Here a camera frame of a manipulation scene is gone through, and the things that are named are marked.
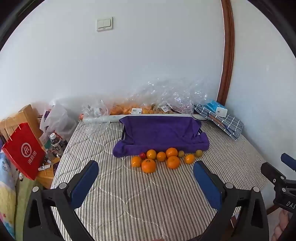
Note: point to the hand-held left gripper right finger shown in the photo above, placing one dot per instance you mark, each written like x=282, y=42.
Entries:
x=205, y=183

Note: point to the white light switch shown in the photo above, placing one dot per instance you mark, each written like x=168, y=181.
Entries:
x=105, y=23

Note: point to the white tube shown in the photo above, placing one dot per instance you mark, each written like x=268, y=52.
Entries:
x=101, y=119

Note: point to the wooden nightstand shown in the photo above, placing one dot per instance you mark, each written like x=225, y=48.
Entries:
x=46, y=179

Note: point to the empty clear plastic bag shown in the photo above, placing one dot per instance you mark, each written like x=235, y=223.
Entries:
x=96, y=111

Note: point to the purple towel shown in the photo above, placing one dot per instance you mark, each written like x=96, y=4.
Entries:
x=161, y=134

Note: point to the blue white tissue pack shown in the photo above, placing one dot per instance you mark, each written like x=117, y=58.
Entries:
x=213, y=105

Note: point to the large orange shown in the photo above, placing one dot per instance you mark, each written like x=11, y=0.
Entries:
x=148, y=166

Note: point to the grey striped quilt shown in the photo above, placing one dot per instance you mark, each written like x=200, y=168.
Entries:
x=138, y=197

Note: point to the pile of bagged oranges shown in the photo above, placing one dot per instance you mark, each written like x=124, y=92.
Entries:
x=124, y=109

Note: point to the wooden chair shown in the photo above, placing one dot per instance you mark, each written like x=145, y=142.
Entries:
x=25, y=113

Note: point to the small red fruit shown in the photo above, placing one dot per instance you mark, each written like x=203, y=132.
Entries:
x=142, y=155

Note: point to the small white box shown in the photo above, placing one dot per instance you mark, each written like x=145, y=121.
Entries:
x=222, y=112

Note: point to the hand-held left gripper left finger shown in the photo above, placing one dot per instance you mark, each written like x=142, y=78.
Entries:
x=85, y=180

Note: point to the large crumpled clear plastic bag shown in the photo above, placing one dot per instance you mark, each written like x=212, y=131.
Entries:
x=182, y=97

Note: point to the blue checked cloth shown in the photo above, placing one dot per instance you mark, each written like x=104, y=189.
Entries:
x=231, y=126

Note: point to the small orange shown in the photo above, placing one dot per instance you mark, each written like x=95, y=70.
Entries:
x=189, y=159

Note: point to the pile of small yellow fruits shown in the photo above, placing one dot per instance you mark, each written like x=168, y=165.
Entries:
x=161, y=110

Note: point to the small green fruit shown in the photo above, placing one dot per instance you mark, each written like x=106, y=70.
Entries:
x=198, y=153
x=181, y=153

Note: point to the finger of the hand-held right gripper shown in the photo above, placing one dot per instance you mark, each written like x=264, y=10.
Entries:
x=272, y=172
x=288, y=160

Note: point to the brown wooden door frame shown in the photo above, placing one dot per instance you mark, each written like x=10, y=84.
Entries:
x=227, y=51

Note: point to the drink bottle with dark label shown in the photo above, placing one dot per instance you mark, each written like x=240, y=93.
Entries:
x=56, y=143

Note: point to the printed blanket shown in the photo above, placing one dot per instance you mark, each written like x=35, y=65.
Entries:
x=7, y=197

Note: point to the white plastic bag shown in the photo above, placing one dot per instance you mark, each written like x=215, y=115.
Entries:
x=55, y=120

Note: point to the red paper bag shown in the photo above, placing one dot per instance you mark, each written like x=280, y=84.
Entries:
x=24, y=153

